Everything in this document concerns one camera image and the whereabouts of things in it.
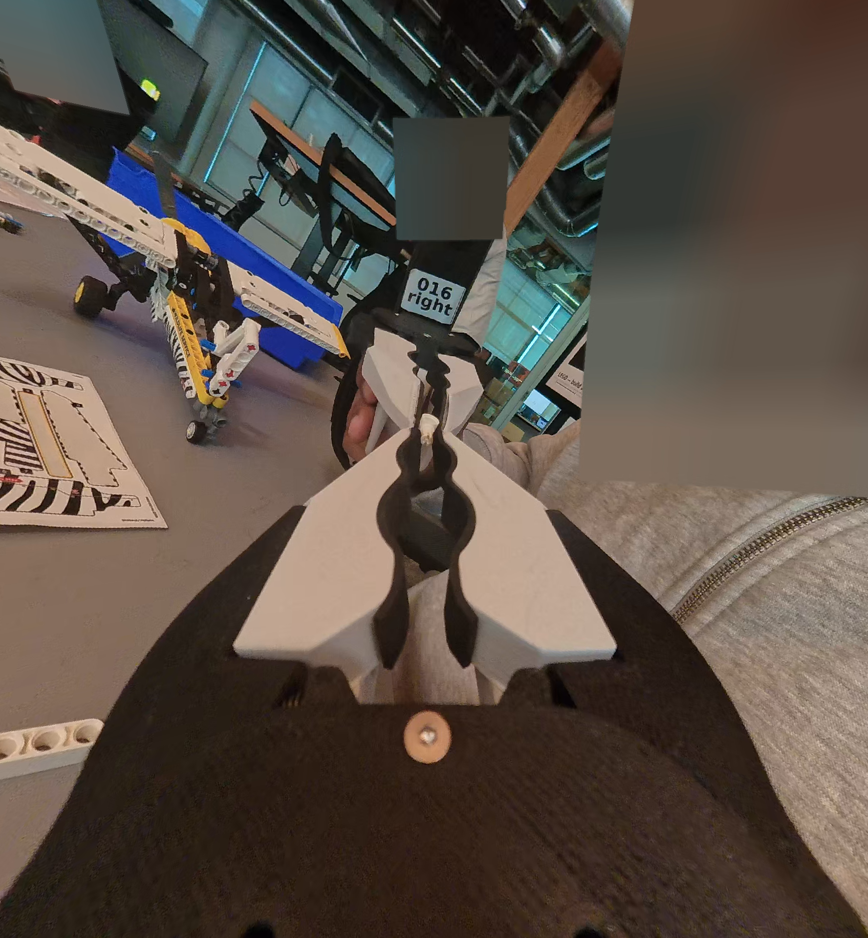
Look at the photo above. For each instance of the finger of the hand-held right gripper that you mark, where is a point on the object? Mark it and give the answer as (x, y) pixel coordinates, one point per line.
(463, 388)
(394, 381)

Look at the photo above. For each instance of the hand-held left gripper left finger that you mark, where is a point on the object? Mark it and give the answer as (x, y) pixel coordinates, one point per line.
(309, 579)

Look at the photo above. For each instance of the white lego beam with holes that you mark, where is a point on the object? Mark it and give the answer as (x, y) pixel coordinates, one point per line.
(31, 749)

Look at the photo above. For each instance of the grey zip sweatshirt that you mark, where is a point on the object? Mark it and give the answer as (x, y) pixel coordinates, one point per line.
(771, 659)

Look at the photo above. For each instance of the black monitor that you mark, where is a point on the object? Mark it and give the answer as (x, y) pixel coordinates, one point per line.
(174, 88)

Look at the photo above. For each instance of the person's right hand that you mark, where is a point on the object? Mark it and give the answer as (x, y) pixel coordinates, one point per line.
(362, 421)

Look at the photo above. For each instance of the white lego connector assembly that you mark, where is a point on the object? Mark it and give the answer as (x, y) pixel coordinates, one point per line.
(428, 428)

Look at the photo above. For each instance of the black standing desk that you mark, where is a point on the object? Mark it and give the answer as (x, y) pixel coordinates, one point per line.
(295, 146)

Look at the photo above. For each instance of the lego airplane model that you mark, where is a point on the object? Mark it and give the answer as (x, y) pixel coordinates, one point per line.
(185, 293)

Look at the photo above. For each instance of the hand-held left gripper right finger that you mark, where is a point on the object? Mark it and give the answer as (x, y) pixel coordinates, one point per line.
(536, 586)

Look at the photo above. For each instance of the blue plastic bin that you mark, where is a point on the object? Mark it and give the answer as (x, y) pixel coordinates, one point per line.
(273, 286)

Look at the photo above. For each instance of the zebra sticker sheet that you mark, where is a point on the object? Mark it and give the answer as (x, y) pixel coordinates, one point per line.
(45, 440)

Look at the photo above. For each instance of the black office chair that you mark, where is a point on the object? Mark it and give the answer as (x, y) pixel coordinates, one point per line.
(335, 198)

